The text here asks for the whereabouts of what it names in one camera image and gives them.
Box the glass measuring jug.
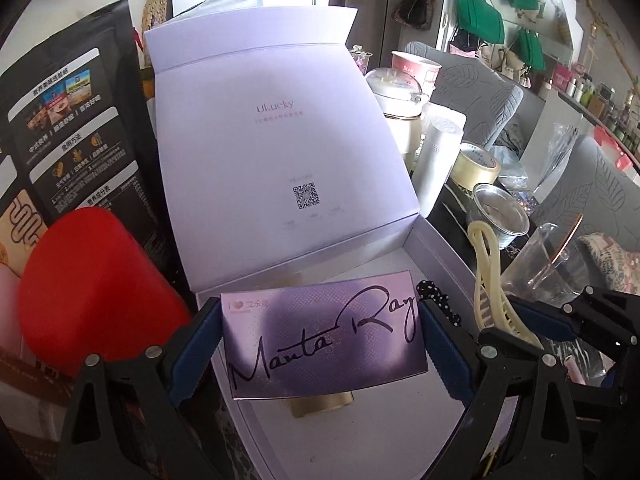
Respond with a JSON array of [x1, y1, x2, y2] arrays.
[[500, 222, 591, 308]]

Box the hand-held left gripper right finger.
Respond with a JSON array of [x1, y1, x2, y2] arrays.
[[420, 300, 586, 480]]

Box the gold box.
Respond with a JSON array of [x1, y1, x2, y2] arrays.
[[290, 391, 356, 418]]

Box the beige tape roll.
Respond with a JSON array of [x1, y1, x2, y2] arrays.
[[451, 142, 501, 186]]

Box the purple Manta Ray card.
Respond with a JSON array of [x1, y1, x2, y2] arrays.
[[220, 270, 429, 401]]

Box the cream pot with glass lid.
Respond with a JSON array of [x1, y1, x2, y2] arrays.
[[365, 66, 430, 171]]

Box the black polka dot scrunchie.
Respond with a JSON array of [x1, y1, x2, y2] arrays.
[[417, 280, 463, 328]]

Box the floral cushion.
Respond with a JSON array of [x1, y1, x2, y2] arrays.
[[575, 232, 640, 306]]

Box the grey leaf pattern chair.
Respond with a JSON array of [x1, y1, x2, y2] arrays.
[[405, 42, 524, 146], [530, 135, 640, 256]]

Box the white cylinder bottle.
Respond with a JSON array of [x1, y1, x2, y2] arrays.
[[412, 115, 463, 218]]

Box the clear plastic bag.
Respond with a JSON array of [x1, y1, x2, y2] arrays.
[[187, 0, 263, 22]]

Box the black printed snack bag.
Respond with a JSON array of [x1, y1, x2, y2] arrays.
[[0, 0, 176, 281]]

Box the red canister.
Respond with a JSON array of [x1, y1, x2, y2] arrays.
[[18, 207, 196, 376]]

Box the small glass jar metal lid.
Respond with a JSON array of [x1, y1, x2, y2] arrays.
[[472, 183, 531, 251]]

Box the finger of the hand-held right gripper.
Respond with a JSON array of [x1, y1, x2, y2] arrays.
[[560, 285, 640, 343], [505, 294, 578, 350]]

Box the pink paper cups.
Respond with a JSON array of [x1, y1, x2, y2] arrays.
[[391, 51, 443, 93]]

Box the copper stirring stick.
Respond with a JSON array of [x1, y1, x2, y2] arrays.
[[550, 214, 584, 265]]

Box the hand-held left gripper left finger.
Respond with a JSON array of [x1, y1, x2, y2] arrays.
[[56, 296, 226, 480]]

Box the cream hair clip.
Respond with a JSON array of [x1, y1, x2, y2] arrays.
[[467, 220, 545, 352]]

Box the woven fan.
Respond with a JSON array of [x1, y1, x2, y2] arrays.
[[141, 0, 173, 36]]

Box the row of shelf bottles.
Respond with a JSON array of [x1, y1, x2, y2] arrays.
[[550, 65, 640, 161]]

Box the lavender gift box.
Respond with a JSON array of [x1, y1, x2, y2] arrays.
[[144, 6, 508, 480]]

